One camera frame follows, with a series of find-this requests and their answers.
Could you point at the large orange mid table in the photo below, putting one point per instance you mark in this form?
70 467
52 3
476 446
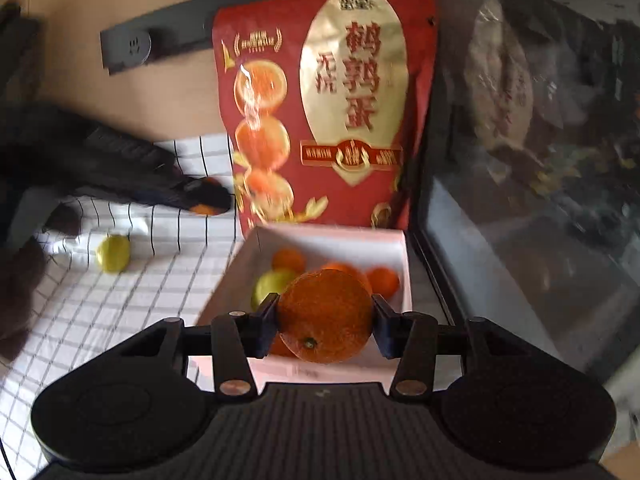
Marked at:
325 317

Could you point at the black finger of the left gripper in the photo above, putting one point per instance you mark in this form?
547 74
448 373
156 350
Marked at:
172 196

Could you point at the large orange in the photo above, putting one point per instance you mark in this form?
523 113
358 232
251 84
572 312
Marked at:
352 271
290 259

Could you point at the green pear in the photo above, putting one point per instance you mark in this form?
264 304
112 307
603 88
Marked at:
113 254
271 282

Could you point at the pink gift box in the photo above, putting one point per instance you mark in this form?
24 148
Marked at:
362 248

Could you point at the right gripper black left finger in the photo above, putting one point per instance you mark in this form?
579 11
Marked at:
237 336

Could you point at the green pear in box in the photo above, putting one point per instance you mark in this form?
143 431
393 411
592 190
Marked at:
271 282

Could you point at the small orange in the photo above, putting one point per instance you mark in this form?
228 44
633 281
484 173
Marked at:
210 197

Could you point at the large orange in box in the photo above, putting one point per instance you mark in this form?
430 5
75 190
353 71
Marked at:
352 271

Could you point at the medium orange with stem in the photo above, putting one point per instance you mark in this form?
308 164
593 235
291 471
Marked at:
278 348

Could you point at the white black grid tablecloth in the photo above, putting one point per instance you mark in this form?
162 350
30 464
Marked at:
79 311

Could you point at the tiny orange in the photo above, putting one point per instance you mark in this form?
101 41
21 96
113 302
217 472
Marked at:
383 281

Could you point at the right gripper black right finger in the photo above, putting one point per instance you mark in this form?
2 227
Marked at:
411 338

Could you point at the red fruit print bag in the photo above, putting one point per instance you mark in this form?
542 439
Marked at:
325 103

